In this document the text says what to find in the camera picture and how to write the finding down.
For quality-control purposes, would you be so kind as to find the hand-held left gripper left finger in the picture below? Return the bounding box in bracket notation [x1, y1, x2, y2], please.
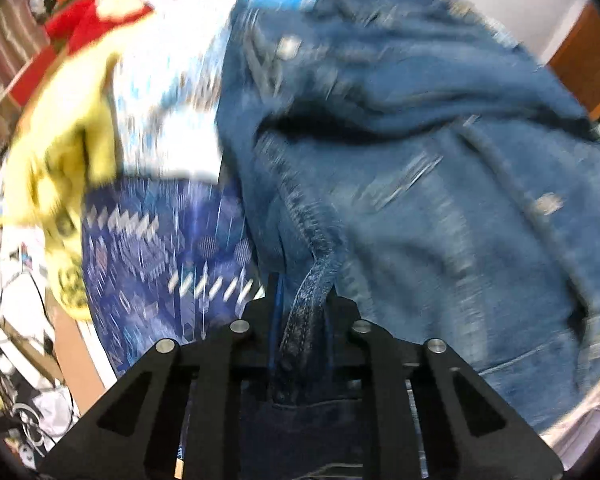
[37, 272, 281, 480]

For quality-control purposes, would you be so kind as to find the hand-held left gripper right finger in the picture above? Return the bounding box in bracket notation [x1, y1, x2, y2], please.
[325, 295, 566, 480]

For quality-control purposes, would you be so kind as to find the blue denim jacket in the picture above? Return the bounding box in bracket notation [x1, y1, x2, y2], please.
[215, 0, 600, 480]

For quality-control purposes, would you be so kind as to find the blue patchwork blanket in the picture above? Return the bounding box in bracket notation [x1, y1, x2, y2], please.
[80, 0, 341, 378]

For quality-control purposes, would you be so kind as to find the yellow cloth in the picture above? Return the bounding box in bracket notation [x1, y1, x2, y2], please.
[0, 52, 123, 322]

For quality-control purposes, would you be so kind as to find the red plush toy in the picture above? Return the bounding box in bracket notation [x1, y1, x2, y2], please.
[45, 0, 153, 56]

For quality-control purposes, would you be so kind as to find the wooden wardrobe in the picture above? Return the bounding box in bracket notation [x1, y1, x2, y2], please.
[547, 2, 600, 122]

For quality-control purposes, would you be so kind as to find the brown striped curtain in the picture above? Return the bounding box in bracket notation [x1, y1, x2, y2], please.
[0, 0, 46, 201]

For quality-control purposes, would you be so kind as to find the tangle of cables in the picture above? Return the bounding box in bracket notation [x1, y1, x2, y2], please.
[0, 240, 81, 466]

